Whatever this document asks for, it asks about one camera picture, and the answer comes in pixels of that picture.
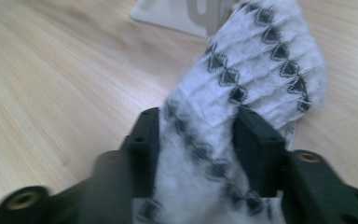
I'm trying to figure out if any white cloth with black pattern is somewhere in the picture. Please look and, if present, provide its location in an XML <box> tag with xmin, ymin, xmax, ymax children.
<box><xmin>132</xmin><ymin>0</ymin><xmax>328</xmax><ymax>224</ymax></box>

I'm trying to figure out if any white expandable divider rack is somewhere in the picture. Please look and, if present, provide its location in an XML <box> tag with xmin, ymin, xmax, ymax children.
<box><xmin>129</xmin><ymin>0</ymin><xmax>241</xmax><ymax>38</ymax></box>

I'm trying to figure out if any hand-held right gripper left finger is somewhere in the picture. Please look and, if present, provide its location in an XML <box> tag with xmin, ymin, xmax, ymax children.
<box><xmin>121</xmin><ymin>106</ymin><xmax>161</xmax><ymax>200</ymax></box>

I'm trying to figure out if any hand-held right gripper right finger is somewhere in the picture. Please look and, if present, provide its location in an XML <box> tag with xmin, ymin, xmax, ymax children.
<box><xmin>232</xmin><ymin>106</ymin><xmax>289</xmax><ymax>199</ymax></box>

